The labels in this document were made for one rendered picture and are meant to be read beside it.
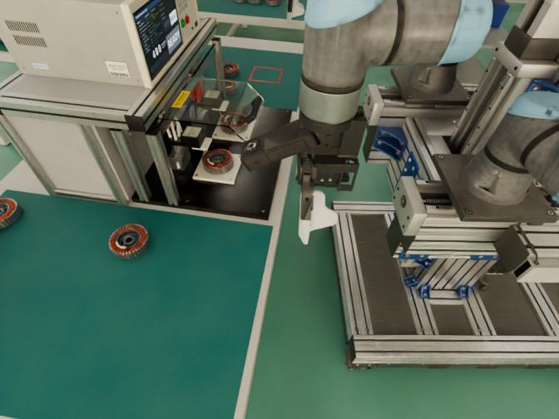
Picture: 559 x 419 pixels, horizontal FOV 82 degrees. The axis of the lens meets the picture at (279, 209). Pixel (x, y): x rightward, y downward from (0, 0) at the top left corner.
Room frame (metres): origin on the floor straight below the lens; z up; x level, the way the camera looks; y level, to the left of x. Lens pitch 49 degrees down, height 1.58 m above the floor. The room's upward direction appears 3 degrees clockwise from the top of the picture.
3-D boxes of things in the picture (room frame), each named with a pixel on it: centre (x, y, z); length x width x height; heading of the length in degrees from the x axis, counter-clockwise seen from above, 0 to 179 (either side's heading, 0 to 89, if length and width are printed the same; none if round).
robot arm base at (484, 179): (0.59, -0.52, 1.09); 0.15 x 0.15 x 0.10
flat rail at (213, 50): (1.02, 0.32, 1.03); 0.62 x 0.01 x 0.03; 174
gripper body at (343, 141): (0.37, -0.06, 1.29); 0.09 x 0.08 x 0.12; 92
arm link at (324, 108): (0.38, -0.06, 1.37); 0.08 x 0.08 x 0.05
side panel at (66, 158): (0.73, 0.65, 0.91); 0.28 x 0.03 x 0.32; 84
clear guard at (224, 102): (0.87, 0.24, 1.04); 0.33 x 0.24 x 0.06; 84
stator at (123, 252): (0.55, 0.45, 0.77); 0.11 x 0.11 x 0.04
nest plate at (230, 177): (0.89, 0.23, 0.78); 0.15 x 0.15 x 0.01; 84
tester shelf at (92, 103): (1.05, 0.54, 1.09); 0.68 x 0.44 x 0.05; 174
